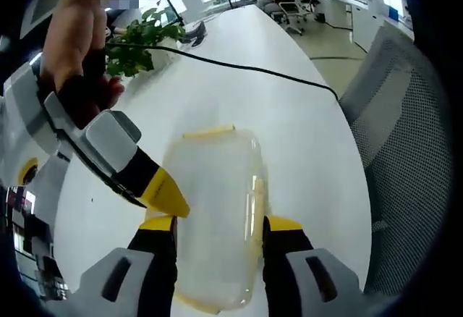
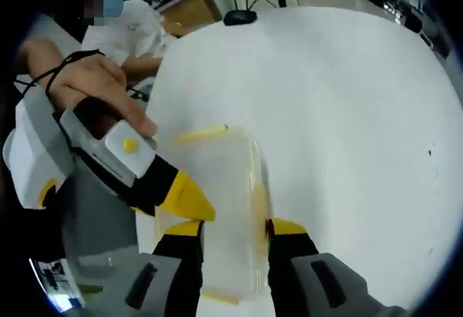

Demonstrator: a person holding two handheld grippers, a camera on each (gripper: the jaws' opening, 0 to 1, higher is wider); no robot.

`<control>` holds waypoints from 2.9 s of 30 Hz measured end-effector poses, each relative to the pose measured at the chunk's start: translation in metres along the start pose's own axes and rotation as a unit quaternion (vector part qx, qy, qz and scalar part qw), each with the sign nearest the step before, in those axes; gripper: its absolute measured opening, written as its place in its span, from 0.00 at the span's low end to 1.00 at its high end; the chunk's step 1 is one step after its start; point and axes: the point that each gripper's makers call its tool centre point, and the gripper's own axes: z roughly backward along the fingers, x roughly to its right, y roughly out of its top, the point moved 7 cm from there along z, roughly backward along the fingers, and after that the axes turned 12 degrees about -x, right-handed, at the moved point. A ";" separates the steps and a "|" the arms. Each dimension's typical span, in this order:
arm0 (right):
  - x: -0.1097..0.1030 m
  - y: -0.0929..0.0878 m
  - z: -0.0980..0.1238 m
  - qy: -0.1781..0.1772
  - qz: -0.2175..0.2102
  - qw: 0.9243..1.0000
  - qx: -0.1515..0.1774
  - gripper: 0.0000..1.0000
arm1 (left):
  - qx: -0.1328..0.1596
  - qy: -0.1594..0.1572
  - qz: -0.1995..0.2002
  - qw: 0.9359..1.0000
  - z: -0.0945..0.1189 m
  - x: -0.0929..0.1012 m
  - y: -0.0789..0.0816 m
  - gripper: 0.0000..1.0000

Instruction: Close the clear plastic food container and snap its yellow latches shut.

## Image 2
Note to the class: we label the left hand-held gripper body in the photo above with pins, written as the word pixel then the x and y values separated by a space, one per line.
pixel 32 150

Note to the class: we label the person's left hand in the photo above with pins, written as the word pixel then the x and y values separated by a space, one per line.
pixel 94 82

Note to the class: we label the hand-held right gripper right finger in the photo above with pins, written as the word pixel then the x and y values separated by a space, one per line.
pixel 300 281

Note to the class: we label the grey mesh office chair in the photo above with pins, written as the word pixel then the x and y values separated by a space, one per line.
pixel 105 223

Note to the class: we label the brown cardboard box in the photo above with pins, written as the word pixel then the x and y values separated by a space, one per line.
pixel 200 11

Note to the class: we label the black office chair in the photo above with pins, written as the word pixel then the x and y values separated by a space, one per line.
pixel 414 20

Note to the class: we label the clear plastic buckle box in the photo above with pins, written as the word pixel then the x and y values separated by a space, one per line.
pixel 231 186

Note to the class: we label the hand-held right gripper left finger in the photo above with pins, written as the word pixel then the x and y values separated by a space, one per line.
pixel 170 281

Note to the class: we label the black monitor base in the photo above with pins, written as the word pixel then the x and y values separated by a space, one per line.
pixel 239 17

